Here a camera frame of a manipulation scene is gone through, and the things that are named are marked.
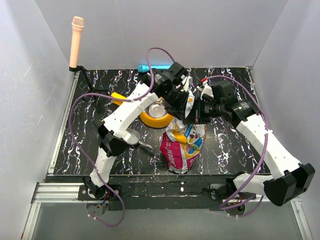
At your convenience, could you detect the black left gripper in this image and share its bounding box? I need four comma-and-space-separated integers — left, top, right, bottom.
162, 88, 189, 121

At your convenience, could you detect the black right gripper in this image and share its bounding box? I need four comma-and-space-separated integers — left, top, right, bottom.
182, 97, 223, 125

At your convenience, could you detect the pink white pet food bag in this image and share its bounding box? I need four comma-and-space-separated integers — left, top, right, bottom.
159, 86, 207, 175

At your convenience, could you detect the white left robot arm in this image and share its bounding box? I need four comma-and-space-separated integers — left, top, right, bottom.
89, 76, 192, 200

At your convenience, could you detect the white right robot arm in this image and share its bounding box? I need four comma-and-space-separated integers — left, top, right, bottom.
183, 98, 315, 207

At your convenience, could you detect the yellow double pet bowl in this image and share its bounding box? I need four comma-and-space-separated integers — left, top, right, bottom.
139, 98, 174, 129

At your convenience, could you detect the cyan flashlight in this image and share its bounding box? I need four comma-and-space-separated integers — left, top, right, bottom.
137, 65, 170, 73

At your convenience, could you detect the silver metal scoop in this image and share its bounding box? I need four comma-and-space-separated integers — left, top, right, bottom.
122, 128, 154, 151

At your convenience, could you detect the yellow toy brick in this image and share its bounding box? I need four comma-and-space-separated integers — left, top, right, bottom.
111, 92, 127, 106

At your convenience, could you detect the pink microphone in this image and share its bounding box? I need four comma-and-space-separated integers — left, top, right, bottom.
69, 16, 85, 72

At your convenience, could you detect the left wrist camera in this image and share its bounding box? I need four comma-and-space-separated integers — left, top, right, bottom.
162, 61, 189, 86

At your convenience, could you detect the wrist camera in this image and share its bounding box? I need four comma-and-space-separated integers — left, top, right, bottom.
162, 61, 189, 86
197, 78, 238, 105

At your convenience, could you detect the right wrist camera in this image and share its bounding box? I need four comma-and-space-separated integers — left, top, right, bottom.
197, 78, 238, 105

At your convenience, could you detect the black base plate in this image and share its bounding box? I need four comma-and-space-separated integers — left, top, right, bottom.
44, 173, 263, 212

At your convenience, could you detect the aluminium frame rail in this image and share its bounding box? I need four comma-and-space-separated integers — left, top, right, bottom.
20, 72, 80, 240

